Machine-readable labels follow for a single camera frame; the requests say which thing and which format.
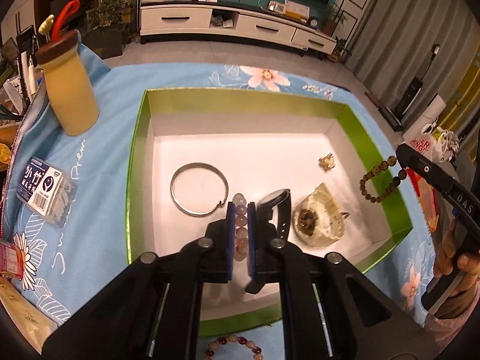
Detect brown bead bracelet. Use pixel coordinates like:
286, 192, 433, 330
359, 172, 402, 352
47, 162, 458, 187
358, 154, 408, 204

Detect gold clover brooch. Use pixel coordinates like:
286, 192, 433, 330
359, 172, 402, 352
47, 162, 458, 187
318, 153, 336, 172

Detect white digital watch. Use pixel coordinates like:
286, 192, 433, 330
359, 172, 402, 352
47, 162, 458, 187
292, 183, 350, 248

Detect red white bead bracelet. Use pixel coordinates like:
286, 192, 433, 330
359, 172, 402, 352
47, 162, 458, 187
203, 335, 265, 360

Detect pink bead bracelet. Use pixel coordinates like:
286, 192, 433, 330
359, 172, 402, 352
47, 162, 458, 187
232, 193, 248, 263

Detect black wrist watch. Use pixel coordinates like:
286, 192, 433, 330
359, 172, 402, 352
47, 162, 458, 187
245, 189, 292, 294

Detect silver bangle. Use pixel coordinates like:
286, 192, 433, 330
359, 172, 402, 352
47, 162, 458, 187
169, 163, 230, 218

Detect right hand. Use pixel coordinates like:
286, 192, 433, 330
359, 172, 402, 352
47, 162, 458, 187
433, 219, 479, 297

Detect white red plastic bag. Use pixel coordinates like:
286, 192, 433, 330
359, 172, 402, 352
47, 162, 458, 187
402, 121, 460, 164

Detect blue floral tablecloth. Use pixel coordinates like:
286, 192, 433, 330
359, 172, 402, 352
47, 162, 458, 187
3, 45, 434, 359

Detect grey curtain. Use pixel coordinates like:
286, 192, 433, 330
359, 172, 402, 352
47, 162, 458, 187
346, 0, 479, 125

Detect floss pick box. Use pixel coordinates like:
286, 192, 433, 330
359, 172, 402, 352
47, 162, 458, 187
16, 157, 77, 228

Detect green cardboard box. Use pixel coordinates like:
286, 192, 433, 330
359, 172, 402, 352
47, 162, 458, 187
125, 87, 413, 338

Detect yellow bottle brown lid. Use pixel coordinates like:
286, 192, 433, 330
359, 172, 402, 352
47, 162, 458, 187
35, 0, 100, 137

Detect white tv cabinet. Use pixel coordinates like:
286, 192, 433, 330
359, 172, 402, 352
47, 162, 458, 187
139, 3, 337, 55

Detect potted green plant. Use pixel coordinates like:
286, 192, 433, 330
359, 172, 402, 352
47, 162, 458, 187
82, 0, 137, 59

